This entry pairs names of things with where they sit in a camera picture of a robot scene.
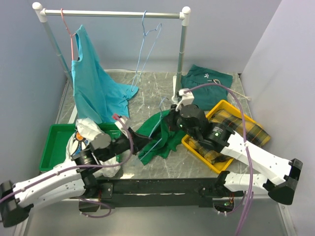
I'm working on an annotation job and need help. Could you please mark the dark green pants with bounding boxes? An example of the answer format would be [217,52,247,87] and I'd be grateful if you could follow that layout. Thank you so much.
[181,64,233,111]

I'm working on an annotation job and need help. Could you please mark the yellow plastic tray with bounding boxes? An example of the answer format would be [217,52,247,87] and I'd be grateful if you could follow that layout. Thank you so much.
[182,100,262,174]

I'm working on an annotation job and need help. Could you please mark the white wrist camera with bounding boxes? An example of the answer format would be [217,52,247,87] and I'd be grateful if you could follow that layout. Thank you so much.
[113,114,130,136]
[175,88,194,112]

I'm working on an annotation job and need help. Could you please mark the turquoise t shirt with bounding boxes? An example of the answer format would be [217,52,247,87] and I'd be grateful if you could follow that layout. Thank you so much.
[71,25,138,123]

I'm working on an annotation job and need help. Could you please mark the pink wire hanger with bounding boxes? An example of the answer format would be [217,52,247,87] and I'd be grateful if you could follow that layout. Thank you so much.
[60,8,74,60]

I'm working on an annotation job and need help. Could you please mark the yellow plaid cloth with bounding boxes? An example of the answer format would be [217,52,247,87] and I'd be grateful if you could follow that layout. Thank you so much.
[189,109,271,165]

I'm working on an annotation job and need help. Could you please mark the green t shirt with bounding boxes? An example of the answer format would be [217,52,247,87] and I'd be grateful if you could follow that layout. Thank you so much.
[136,110,186,165]

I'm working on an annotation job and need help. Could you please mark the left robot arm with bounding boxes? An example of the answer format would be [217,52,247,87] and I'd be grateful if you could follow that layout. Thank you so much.
[0,129,151,228]

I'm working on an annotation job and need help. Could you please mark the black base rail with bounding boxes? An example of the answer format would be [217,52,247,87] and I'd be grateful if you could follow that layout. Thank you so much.
[83,177,244,208]

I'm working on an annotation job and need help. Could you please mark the green plastic tray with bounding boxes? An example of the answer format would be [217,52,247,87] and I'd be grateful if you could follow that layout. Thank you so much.
[39,123,121,172]

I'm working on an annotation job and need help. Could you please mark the blue wire hanger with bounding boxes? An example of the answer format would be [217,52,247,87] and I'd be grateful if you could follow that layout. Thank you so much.
[140,97,169,161]
[131,10,162,92]

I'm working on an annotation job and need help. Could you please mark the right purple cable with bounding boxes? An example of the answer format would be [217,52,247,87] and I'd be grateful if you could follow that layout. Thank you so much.
[184,83,254,236]

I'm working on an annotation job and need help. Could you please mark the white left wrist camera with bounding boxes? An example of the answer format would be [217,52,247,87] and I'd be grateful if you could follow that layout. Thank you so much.
[113,114,130,136]

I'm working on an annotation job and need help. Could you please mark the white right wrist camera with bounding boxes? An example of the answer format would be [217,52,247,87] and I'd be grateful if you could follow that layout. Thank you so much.
[175,88,194,112]

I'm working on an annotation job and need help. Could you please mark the white clothes rack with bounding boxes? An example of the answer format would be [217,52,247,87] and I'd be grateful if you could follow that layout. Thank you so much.
[31,1,191,104]

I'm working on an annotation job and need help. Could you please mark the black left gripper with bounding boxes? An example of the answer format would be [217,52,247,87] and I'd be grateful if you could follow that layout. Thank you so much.
[101,126,153,162]

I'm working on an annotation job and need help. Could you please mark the white garment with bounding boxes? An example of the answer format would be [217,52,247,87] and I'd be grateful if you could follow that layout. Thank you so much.
[65,118,120,177]

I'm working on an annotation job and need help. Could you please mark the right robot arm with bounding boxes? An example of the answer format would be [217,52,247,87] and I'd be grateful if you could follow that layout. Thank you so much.
[164,105,303,205]

